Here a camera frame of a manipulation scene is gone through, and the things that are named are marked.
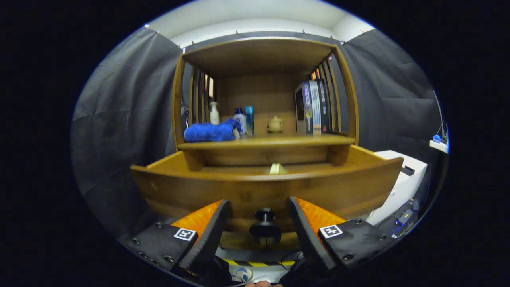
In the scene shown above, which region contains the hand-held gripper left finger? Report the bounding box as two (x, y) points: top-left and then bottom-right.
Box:
(127, 199), (231, 276)

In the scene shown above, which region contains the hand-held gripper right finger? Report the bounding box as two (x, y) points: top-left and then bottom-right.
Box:
(288, 196), (399, 275)

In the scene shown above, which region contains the wooden drawer with black knob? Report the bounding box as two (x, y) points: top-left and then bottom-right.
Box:
(131, 144), (404, 246)

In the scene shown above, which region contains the wooden countertop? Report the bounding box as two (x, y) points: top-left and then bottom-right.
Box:
(177, 134), (356, 151)

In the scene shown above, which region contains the wooden cabinet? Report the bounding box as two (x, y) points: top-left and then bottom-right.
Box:
(171, 37), (359, 251)

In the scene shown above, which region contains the yellow black floor tape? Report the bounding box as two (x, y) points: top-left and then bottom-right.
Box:
(223, 258), (296, 268)

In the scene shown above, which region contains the dark electronic device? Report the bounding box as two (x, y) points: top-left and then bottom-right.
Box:
(377, 198), (420, 239)

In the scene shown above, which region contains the white machine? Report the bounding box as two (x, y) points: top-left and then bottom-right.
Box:
(367, 150), (428, 226)

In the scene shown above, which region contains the blue towel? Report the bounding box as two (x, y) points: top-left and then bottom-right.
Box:
(184, 118), (241, 143)

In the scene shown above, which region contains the beige lidded tea cup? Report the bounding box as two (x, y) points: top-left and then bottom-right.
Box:
(267, 116), (284, 134)

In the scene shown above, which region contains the white bottle with blue cap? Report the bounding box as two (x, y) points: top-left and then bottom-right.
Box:
(233, 108), (247, 136)

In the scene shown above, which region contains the teal transparent bottle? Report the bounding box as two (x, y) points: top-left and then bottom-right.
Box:
(245, 106), (255, 136)

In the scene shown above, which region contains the pale blue spine book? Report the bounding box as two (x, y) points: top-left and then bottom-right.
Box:
(309, 80), (322, 135)

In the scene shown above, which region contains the dark cover book blue spine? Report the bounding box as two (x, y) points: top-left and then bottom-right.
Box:
(295, 82), (313, 135)

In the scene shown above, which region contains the blue and white object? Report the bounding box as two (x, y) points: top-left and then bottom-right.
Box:
(430, 134), (449, 154)

